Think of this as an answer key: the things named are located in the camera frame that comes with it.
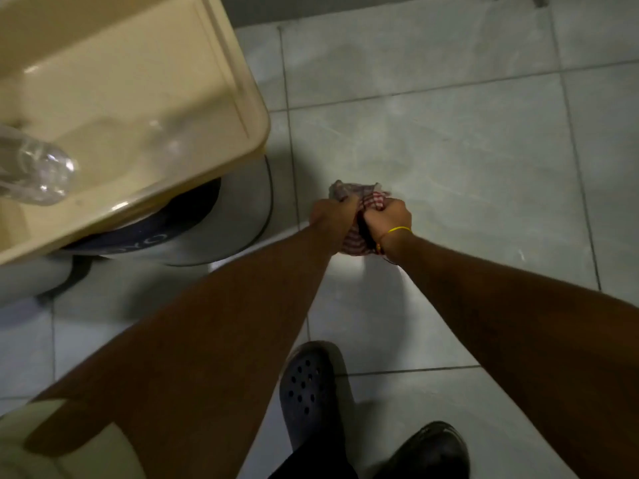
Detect person's right forearm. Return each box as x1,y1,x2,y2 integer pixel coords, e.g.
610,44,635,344
383,231,639,479

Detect person's left forearm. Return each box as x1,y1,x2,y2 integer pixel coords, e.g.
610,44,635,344
24,225,346,479

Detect person's dark trousers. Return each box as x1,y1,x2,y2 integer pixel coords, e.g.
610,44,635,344
269,434,360,479

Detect person's light shirt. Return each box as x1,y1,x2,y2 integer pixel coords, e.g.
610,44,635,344
0,398,146,479

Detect beige plastic tray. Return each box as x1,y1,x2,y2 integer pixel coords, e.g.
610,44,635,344
0,0,272,266

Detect clear plastic bottle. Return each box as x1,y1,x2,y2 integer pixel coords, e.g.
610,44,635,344
0,125,79,206

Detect yellow thread wristband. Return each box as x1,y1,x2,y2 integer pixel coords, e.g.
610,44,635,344
375,226,412,256

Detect dark perforated clog shoe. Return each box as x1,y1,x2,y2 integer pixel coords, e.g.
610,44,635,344
279,342,347,452
380,421,470,479

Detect white round machine base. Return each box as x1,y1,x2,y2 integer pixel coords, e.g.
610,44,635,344
0,155,274,307

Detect person's right hand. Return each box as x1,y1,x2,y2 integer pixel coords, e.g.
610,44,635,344
363,197,413,249

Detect person's left hand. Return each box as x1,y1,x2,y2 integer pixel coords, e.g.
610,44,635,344
309,195,361,245

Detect red checkered cloth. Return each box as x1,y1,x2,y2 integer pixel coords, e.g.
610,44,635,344
329,180,391,257

